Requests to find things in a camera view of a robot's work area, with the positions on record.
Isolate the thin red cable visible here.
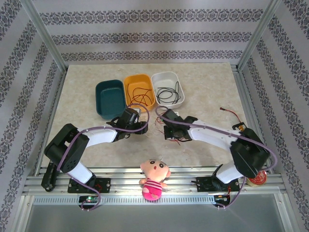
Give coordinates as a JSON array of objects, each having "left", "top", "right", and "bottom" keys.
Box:
[
  {"left": 156, "top": 117, "right": 185, "bottom": 145},
  {"left": 127, "top": 83, "right": 152, "bottom": 106}
]

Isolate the teal plastic bin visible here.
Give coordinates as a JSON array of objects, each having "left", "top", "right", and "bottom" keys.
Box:
[{"left": 95, "top": 79, "right": 127, "bottom": 120}]

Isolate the orange plastic bin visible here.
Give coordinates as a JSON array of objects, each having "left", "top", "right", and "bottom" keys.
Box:
[{"left": 123, "top": 73, "right": 156, "bottom": 112}]

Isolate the pink plush doll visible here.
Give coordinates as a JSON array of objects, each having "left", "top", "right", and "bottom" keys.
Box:
[{"left": 140, "top": 158, "right": 172, "bottom": 202}]

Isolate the white plastic bin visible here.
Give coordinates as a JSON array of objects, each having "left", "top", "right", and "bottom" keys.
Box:
[{"left": 151, "top": 71, "right": 186, "bottom": 109}]

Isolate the grey metal panel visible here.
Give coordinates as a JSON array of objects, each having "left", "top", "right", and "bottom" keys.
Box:
[{"left": 24, "top": 193, "right": 290, "bottom": 232}]

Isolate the red round tin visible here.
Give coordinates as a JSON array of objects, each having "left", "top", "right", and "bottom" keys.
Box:
[{"left": 247, "top": 169, "right": 268, "bottom": 188}]

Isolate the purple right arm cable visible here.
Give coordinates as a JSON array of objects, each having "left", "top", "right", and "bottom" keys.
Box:
[{"left": 155, "top": 105, "right": 278, "bottom": 211}]

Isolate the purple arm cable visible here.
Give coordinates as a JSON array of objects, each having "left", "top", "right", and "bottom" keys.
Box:
[
  {"left": 56, "top": 103, "right": 151, "bottom": 212},
  {"left": 155, "top": 105, "right": 278, "bottom": 211}
]

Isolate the aluminium rail beam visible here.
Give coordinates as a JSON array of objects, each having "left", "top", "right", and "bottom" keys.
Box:
[{"left": 23, "top": 165, "right": 289, "bottom": 197}]

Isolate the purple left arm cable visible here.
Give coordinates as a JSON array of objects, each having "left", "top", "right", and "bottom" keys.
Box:
[{"left": 56, "top": 103, "right": 151, "bottom": 212}]

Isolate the red and black lead wire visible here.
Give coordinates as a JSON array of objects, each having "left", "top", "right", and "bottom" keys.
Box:
[{"left": 220, "top": 107, "right": 244, "bottom": 125}]

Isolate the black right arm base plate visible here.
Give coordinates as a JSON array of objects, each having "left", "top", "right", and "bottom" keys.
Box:
[{"left": 197, "top": 176, "right": 241, "bottom": 193}]

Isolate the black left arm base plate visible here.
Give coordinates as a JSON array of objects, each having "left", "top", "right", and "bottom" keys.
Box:
[{"left": 67, "top": 177, "right": 111, "bottom": 194}]

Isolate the slotted grey cable duct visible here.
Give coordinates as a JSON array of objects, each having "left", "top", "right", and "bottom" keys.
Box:
[{"left": 32, "top": 194, "right": 215, "bottom": 206}]

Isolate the aluminium side rail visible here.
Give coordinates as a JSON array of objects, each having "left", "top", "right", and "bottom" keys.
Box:
[
  {"left": 231, "top": 64, "right": 276, "bottom": 174},
  {"left": 35, "top": 71, "right": 67, "bottom": 176}
]

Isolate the black clamp bracket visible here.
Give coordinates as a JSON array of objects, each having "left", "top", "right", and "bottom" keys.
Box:
[{"left": 41, "top": 160, "right": 57, "bottom": 193}]

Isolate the aluminium frame post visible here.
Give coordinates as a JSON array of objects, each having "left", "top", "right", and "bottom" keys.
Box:
[
  {"left": 236, "top": 0, "right": 282, "bottom": 71},
  {"left": 20, "top": 0, "right": 68, "bottom": 73}
]

